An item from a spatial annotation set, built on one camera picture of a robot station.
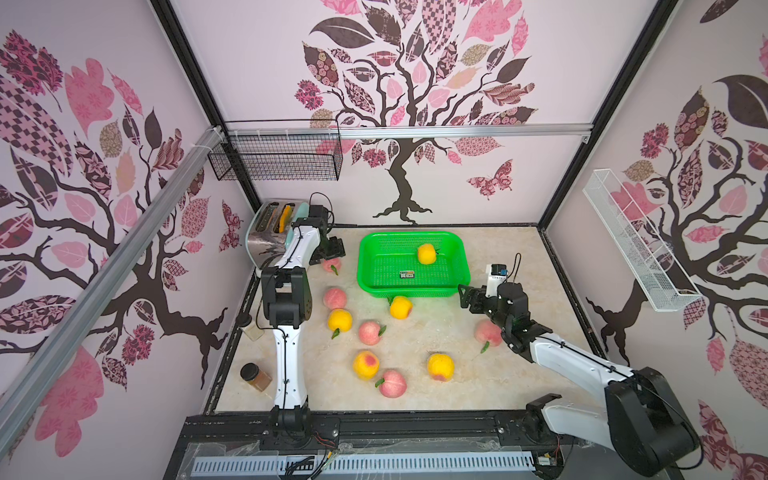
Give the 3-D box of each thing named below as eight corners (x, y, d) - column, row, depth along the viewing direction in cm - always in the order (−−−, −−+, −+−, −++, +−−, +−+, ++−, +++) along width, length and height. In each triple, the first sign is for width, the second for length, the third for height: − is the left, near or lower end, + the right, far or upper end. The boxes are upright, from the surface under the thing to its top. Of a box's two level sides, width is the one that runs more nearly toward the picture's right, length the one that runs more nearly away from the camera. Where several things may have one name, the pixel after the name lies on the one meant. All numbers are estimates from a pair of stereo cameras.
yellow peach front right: (429, 382, 84) (431, 375, 79) (427, 361, 87) (429, 353, 83) (452, 382, 84) (456, 375, 79) (449, 361, 87) (453, 353, 83)
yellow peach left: (328, 338, 91) (326, 332, 88) (331, 315, 97) (329, 308, 93) (350, 338, 91) (349, 332, 88) (353, 314, 97) (351, 308, 93)
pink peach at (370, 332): (357, 341, 91) (355, 333, 86) (367, 323, 95) (366, 314, 90) (374, 350, 89) (373, 342, 85) (384, 331, 93) (384, 322, 89)
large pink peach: (326, 313, 97) (322, 303, 92) (328, 298, 101) (325, 288, 96) (345, 312, 97) (342, 303, 92) (346, 298, 101) (344, 288, 96)
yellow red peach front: (351, 368, 86) (348, 360, 81) (366, 354, 88) (365, 345, 84) (367, 386, 82) (365, 379, 78) (382, 370, 85) (381, 363, 80)
